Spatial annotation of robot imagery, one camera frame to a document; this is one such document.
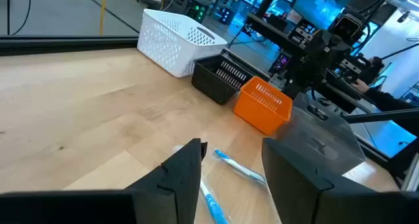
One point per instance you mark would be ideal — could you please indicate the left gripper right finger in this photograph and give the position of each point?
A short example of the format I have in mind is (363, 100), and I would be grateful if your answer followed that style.
(294, 191)

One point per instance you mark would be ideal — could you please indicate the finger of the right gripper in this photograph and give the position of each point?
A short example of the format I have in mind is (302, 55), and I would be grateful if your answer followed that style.
(319, 76)
(299, 73)

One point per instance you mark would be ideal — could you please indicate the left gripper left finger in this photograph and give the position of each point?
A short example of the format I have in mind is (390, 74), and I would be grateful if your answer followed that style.
(176, 184)

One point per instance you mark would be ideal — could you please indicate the blue toothbrush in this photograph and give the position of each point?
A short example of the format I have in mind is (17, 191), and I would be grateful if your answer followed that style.
(212, 206)

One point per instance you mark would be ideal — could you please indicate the clear plastic toothbrush packaging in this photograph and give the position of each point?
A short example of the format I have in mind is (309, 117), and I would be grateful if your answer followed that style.
(235, 165)

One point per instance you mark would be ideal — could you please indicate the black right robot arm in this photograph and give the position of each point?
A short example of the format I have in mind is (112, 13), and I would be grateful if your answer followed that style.
(340, 96)

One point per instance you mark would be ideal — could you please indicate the person's hand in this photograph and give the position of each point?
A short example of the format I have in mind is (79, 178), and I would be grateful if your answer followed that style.
(360, 85)

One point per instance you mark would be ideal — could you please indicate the black computer pink light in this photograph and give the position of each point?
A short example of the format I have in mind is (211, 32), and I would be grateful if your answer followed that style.
(280, 63)

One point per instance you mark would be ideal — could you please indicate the person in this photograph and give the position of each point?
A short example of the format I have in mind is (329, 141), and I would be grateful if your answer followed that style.
(389, 101)

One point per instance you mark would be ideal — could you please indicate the clear grey plastic bin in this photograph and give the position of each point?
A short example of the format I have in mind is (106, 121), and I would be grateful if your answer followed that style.
(314, 132)

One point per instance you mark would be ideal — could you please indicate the orange plastic basket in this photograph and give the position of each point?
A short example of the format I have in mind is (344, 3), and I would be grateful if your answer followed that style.
(255, 112)

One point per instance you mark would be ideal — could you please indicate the large blue lit screen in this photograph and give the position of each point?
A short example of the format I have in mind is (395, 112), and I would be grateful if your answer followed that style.
(320, 8)

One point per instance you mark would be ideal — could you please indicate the black plastic basket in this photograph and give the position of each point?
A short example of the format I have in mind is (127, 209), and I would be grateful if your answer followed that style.
(206, 83)

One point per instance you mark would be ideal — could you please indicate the black computer green lights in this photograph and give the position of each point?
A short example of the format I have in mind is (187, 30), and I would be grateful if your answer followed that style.
(198, 11)

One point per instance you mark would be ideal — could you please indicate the white perforated plastic basket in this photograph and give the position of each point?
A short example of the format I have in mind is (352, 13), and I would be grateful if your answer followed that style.
(163, 44)

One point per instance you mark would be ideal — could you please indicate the black tripod stand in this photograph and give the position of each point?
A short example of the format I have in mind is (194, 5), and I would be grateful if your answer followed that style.
(8, 11)

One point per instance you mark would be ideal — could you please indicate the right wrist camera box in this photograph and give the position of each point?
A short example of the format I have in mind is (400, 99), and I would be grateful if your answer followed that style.
(347, 27)

